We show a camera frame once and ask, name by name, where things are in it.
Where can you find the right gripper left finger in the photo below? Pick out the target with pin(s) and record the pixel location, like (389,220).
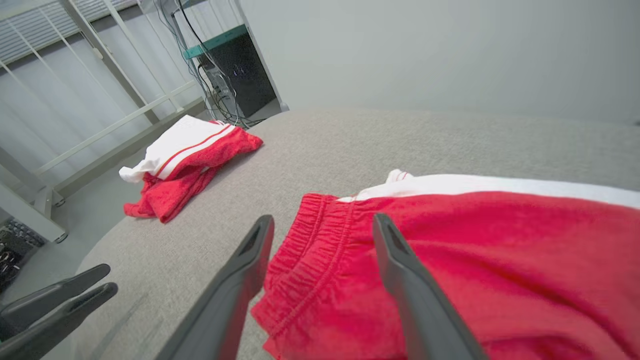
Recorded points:
(220,310)

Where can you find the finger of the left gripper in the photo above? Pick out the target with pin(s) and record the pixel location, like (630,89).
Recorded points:
(60,322)
(55,294)

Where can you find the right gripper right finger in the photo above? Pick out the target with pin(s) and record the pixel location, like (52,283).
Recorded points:
(425,310)

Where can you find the red shorts with white stripe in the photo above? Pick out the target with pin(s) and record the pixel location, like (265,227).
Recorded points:
(500,260)

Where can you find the red and white shirt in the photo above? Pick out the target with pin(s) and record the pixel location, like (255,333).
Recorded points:
(175,192)

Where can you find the black keyboard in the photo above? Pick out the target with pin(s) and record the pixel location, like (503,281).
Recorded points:
(15,245)

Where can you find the black equipment cabinet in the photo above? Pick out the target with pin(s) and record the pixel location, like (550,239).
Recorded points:
(245,75)

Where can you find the white window blinds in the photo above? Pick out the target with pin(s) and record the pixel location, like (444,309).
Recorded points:
(35,35)

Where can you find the white metal railing frame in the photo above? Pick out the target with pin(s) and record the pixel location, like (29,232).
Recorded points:
(125,117)

